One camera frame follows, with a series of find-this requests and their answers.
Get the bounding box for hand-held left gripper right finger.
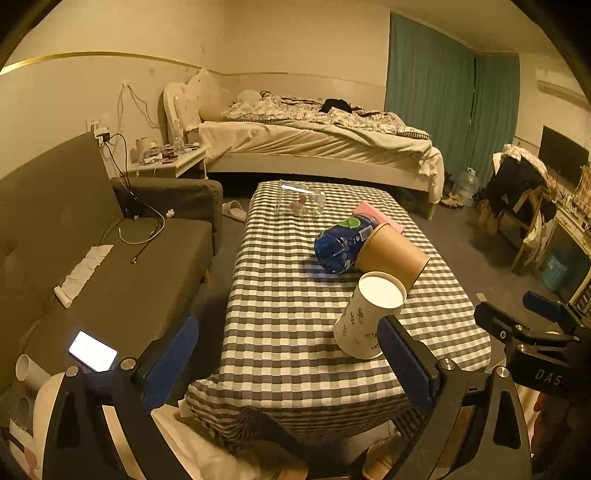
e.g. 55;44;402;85
377;315;534;480

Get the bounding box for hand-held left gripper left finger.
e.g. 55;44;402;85
41;315;200;480

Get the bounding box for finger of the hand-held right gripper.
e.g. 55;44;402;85
523;291;591;329
474;301;579;346

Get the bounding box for white leaf-print paper cup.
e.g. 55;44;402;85
333;271;408;361

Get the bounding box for brown paper cup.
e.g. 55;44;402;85
355;223;431;289

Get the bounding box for blue waste bin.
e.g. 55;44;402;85
540;251;576;293

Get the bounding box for white dresser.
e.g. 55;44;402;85
553;198;591;317

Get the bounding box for wooden chair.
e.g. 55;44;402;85
478;152;557;274

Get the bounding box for lit smartphone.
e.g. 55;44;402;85
68;330;118;373

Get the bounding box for grey sofa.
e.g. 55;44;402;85
0;131;225;409

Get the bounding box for pile of clothes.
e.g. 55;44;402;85
472;144;559;250

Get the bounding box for white paper strip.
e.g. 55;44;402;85
54;244;115;306

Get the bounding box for checked tablecloth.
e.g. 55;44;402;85
185;180;492;457

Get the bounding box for large water jug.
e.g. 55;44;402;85
455;167;479;208

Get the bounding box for blue plastic bottle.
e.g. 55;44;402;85
314;215;377;274

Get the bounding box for white paper tube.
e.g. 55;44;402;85
15;353;52;394

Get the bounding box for black television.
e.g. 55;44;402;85
538;126;591;188

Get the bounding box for pink notebook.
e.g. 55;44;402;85
352;201;404;235

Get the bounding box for beige slipper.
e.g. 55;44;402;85
222;200;249;223

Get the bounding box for clear plastic box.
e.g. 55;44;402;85
276;180;327;217

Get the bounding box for white nightstand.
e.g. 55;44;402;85
124;144;208;182

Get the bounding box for white air conditioner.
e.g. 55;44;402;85
536;68;591;110

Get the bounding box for white bed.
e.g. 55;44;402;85
163;80;446;221

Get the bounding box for green curtain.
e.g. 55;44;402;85
385;12;521;163

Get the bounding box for patterned blanket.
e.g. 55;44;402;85
222;91;431;140

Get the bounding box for black garment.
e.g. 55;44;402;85
320;98;366;114

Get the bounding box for white pillow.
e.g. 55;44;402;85
187;68;234;124

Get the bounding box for white cable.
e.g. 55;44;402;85
119;217;160;244

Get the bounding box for black cable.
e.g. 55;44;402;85
102;133;166;265

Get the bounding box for white wall socket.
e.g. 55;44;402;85
85;114;112;145

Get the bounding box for white hanging wall cables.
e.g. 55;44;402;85
117;82;160;131

